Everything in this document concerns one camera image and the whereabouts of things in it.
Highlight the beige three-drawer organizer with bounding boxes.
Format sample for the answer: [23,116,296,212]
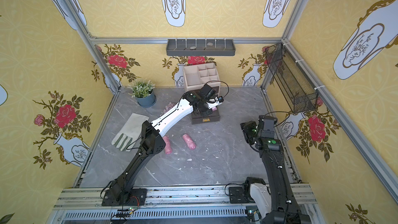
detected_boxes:
[183,62,221,94]

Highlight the purple flowers in white pot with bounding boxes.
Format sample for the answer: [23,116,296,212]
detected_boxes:
[163,102,175,113]

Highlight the white green work glove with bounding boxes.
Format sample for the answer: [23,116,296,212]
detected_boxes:
[111,113,149,151]

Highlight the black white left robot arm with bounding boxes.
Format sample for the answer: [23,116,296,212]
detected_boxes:
[102,84,224,206]

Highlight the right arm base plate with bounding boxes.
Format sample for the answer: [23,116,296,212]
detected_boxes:
[229,183,271,205]

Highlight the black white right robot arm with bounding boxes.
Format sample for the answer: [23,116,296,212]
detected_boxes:
[240,115,311,224]

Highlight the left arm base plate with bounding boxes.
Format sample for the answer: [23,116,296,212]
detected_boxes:
[101,188,147,206]

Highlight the aluminum front rail frame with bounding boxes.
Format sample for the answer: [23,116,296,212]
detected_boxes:
[46,183,325,224]

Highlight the green plant in blue pot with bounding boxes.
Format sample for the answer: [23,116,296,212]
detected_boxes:
[127,80,156,108]

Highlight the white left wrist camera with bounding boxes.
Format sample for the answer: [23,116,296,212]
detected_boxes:
[209,96,224,108]

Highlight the black wire mesh basket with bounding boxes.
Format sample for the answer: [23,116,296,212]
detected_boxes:
[264,43,318,114]

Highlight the gray wall shelf tray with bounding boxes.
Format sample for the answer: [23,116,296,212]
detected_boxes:
[166,38,236,57]

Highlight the drawer with gold handle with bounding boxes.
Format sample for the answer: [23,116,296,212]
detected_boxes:
[191,109,221,124]

